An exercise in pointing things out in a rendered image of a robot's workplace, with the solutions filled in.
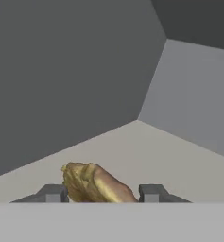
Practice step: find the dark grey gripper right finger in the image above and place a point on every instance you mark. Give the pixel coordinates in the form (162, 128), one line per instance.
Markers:
(154, 193)

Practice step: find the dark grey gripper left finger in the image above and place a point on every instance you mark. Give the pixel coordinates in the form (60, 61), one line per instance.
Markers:
(53, 193)

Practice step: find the golden brown shrimp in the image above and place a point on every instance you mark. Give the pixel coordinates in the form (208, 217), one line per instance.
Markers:
(94, 184)

